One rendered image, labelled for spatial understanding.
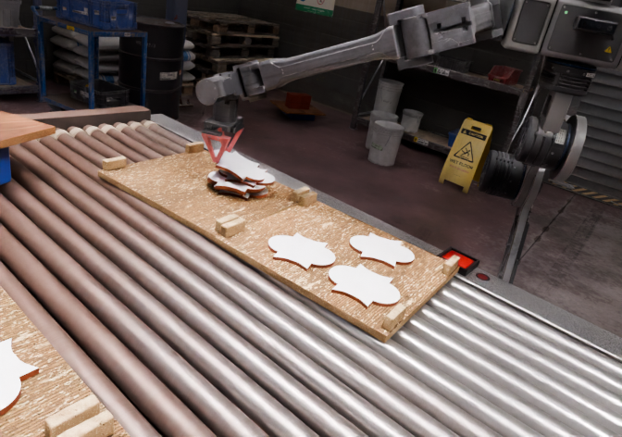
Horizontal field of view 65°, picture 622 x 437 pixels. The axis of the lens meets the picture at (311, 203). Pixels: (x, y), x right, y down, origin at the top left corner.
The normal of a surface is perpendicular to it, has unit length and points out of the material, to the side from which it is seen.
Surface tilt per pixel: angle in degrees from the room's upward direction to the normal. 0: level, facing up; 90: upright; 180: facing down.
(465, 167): 77
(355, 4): 90
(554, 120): 90
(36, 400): 0
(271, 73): 93
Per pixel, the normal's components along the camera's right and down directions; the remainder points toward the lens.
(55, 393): 0.18, -0.90
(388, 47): -0.40, 0.36
